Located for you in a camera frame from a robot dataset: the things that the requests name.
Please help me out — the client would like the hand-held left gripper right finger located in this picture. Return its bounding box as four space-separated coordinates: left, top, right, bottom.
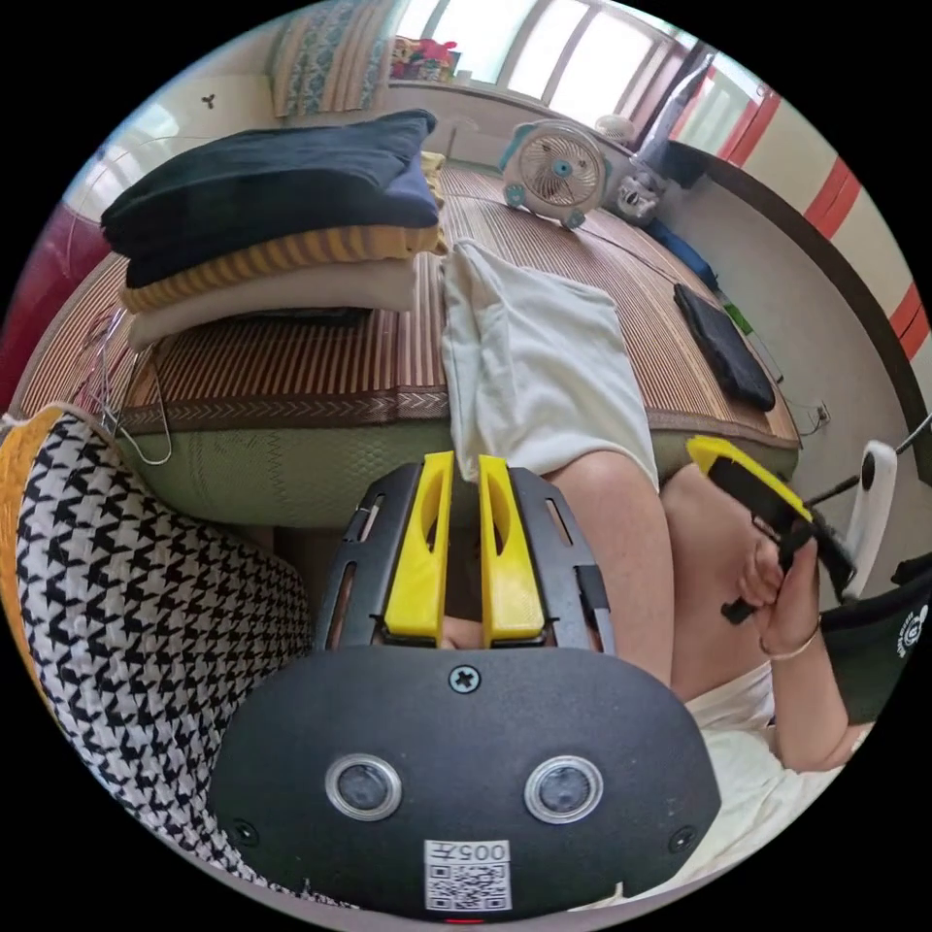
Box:
478 453 547 649

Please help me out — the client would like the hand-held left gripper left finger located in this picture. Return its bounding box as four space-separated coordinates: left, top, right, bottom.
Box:
383 450 455 648

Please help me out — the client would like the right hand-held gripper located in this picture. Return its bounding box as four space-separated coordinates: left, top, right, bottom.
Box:
685 434 859 625

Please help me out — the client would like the person's right forearm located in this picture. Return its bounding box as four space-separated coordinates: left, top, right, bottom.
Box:
759 618 875 775

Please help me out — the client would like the white short sleeve shirt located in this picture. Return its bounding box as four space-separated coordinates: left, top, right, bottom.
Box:
439 239 661 490

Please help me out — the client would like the person's right hand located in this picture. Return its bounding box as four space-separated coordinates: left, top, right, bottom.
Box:
737 540 825 660

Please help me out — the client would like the person's body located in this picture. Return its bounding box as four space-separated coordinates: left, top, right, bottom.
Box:
546 436 932 915

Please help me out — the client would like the black folded garment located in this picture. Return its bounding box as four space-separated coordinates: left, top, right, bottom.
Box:
672 282 779 414

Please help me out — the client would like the bed with woven mat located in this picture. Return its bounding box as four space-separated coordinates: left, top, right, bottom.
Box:
7 149 804 531

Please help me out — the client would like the houndstooth fabric basket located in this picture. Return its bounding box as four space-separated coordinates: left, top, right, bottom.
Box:
0 406 352 913

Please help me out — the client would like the white and teal fan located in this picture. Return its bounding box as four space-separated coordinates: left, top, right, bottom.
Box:
500 119 610 233

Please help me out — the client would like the pile of clothes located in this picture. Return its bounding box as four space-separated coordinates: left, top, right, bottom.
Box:
99 109 448 351

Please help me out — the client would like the window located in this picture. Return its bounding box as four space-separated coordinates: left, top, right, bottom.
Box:
396 0 702 119

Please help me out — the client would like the heap of colourful toys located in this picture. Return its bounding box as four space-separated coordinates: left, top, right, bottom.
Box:
389 36 464 83

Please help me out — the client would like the patterned curtain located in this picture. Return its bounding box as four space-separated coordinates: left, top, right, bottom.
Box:
268 7 399 119

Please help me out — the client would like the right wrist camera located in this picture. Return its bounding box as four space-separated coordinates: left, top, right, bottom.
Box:
806 413 932 603

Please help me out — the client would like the bundle of wire hangers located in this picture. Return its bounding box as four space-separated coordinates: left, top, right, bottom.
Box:
78 304 177 468

